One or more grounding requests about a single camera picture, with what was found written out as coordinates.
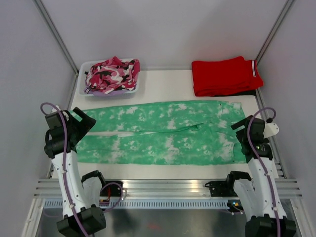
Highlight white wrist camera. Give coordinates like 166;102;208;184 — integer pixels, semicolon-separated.
263;122;279;138
47;106;71;121

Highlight white perforated laundry basket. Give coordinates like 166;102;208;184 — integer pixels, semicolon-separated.
77;56;141;98

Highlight pink camouflage trousers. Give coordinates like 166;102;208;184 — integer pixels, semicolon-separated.
83;56;141;94

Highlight lilac garment in basket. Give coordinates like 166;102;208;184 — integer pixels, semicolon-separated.
80;87;139;98

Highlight black folded garment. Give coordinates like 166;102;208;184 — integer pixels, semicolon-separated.
214;90;256;97

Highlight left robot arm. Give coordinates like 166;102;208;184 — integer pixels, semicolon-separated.
44;105;108;237

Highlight slotted cable duct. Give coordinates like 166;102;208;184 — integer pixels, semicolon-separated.
43;199;230;209

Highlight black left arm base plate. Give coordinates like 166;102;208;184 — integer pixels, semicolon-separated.
100;181;123;198

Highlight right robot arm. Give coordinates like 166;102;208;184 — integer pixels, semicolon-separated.
225;116;297;237

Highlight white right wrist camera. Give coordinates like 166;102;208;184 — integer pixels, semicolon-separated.
263;122;279;138

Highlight green tie-dye trousers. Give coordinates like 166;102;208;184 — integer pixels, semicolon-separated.
76;100;245;166

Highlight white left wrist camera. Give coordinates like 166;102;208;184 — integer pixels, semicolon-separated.
47;106;71;121

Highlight red folded trousers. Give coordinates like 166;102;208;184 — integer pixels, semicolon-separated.
192;56;264;97

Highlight aluminium mounting rail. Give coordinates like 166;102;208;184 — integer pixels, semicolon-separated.
33;179;302;199

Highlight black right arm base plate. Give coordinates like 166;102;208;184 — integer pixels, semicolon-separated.
204;181;237;198

